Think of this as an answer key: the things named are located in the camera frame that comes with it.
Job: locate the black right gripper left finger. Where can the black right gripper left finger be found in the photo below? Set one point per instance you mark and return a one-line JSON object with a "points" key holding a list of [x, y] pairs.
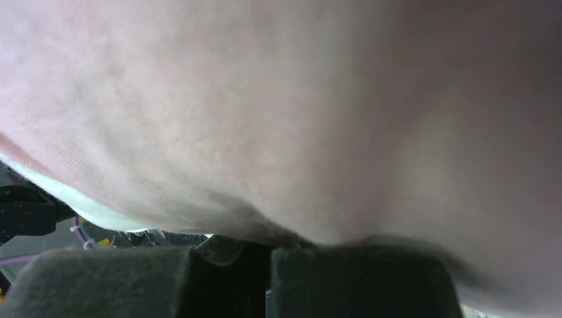
{"points": [[221, 277]]}

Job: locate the white pillow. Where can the white pillow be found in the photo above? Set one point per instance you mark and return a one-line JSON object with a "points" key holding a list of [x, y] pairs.
{"points": [[85, 207]]}

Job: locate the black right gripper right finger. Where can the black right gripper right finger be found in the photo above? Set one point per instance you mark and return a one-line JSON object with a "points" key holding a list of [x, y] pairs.
{"points": [[384, 280]]}

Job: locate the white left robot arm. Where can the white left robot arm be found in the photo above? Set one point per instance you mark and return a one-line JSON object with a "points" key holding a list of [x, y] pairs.
{"points": [[27, 210]]}

